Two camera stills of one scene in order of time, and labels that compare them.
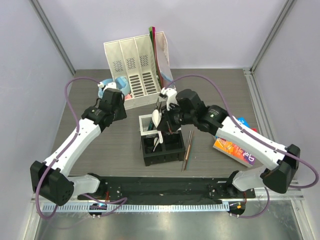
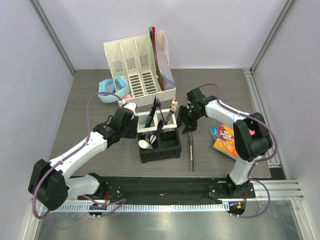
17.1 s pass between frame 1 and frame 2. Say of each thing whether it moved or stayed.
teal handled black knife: moved
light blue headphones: stayed
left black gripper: moved
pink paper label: stayed
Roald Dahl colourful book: stayed
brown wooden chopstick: moved
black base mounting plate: stayed
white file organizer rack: stayed
